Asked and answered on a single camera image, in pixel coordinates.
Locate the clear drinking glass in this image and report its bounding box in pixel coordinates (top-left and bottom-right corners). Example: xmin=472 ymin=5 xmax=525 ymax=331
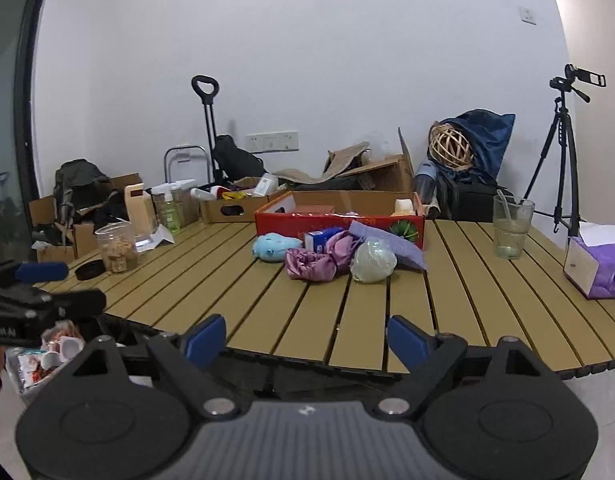
xmin=493 ymin=191 xmax=535 ymax=260

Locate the black camera tripod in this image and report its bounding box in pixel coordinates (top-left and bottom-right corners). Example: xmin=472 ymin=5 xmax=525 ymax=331
xmin=522 ymin=90 xmax=581 ymax=237

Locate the black camcorder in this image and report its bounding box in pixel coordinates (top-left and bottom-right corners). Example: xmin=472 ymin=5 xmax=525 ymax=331
xmin=549 ymin=64 xmax=607 ymax=103

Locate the white wall socket strip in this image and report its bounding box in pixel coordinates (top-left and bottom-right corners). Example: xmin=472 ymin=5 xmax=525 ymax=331
xmin=244 ymin=130 xmax=300 ymax=154

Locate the purple tissue box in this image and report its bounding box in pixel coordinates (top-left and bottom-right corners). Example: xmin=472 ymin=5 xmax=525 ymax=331
xmin=563 ymin=222 xmax=615 ymax=299

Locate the large brown cardboard box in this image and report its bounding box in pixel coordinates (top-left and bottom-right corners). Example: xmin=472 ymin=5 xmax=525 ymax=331
xmin=272 ymin=129 xmax=415 ymax=193

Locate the black suitcase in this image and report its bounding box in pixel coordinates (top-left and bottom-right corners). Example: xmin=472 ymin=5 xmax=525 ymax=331
xmin=437 ymin=172 xmax=513 ymax=223

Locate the red cardboard box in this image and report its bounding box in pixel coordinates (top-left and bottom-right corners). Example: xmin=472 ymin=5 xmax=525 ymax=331
xmin=255 ymin=191 xmax=425 ymax=248

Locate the purple knitted pouch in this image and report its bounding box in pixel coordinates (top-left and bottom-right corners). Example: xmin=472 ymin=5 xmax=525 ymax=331
xmin=349 ymin=220 xmax=428 ymax=271

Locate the blue tissue pack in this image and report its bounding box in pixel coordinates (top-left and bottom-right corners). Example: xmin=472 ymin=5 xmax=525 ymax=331
xmin=304 ymin=226 xmax=343 ymax=254

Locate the pink satin scrunchie cloth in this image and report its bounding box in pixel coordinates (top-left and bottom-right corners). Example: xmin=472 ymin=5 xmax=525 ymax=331
xmin=284 ymin=231 xmax=362 ymax=283

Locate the small brown cardboard box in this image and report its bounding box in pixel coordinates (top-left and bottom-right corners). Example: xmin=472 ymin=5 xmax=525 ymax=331
xmin=194 ymin=174 xmax=288 ymax=223

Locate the light blue plush toy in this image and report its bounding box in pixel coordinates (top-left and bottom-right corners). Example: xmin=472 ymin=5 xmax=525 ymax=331
xmin=252 ymin=233 xmax=303 ymax=262

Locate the black bag on trolley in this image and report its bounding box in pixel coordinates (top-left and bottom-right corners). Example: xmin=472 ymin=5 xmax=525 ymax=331
xmin=212 ymin=134 xmax=266 ymax=182

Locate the woven rattan ball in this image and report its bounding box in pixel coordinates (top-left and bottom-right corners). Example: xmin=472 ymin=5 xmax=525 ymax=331
xmin=428 ymin=122 xmax=475 ymax=171

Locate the white wall switch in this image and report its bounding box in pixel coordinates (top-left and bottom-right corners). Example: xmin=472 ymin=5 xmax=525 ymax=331
xmin=518 ymin=6 xmax=536 ymax=25

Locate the dark blue velvet cushion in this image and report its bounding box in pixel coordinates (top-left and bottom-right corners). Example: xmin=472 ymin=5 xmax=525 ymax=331
xmin=441 ymin=108 xmax=516 ymax=182

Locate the clear jar with snacks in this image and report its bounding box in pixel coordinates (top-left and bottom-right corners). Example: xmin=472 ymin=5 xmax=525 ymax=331
xmin=94 ymin=221 xmax=138 ymax=273

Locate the blue water bottle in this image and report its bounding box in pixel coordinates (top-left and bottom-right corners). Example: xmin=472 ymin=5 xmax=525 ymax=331
xmin=414 ymin=159 xmax=437 ymax=205

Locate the tan wooden box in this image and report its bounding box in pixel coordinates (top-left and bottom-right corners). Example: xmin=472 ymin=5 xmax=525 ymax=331
xmin=124 ymin=182 xmax=158 ymax=238

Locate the green spray bottle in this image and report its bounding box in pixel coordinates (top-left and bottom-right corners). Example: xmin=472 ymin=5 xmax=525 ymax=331
xmin=150 ymin=179 xmax=199 ymax=234

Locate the iridescent white mesh pouf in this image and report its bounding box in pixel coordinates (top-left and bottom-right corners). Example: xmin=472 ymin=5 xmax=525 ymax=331
xmin=351 ymin=238 xmax=397 ymax=284

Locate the dark green backpack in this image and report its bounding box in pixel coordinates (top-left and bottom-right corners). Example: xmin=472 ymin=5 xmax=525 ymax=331
xmin=53 ymin=158 xmax=116 ymax=228

